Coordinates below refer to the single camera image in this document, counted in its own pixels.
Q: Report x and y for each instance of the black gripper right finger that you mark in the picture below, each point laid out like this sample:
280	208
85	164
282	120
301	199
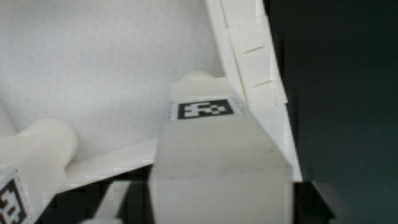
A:
319	205

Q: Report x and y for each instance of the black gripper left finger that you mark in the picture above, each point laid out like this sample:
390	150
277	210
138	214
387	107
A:
122	205

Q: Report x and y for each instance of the white desk leg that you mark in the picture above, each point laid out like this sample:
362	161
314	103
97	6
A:
221	179
37	153

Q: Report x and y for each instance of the white desk top tray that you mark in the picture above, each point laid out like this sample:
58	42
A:
94	54

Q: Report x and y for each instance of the white U-shaped fence wall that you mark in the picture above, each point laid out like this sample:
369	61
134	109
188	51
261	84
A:
252	41

